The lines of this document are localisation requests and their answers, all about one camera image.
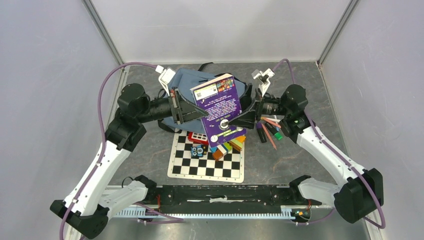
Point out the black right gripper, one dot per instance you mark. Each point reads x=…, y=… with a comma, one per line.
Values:
x=248, y=120

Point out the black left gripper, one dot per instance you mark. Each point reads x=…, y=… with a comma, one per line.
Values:
x=189, y=112

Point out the blue grey backpack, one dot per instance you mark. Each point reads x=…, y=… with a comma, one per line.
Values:
x=185, y=79

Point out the colourful treehouse book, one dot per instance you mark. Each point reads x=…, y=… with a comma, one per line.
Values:
x=219, y=98

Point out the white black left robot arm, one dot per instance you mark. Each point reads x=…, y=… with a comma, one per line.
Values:
x=86, y=209

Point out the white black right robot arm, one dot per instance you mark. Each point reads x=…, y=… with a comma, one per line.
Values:
x=358, y=193

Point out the orange yellow marker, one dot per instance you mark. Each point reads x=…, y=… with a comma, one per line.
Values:
x=272, y=123

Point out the white blue marker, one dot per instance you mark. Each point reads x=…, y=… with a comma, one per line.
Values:
x=275, y=118

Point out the red toy block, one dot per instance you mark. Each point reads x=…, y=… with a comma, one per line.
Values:
x=198, y=138

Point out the purple highlighter marker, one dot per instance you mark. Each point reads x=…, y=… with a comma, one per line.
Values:
x=261, y=132

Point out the blue owl toy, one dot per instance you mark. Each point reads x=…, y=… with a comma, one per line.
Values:
x=199, y=151

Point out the multicolour toy brick stack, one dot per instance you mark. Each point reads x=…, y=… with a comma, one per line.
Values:
x=233, y=150

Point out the black white chess mat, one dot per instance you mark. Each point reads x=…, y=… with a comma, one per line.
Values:
x=183, y=166

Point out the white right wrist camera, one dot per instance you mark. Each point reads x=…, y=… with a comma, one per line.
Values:
x=263, y=78

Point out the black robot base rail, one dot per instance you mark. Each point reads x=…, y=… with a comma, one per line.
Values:
x=239, y=201

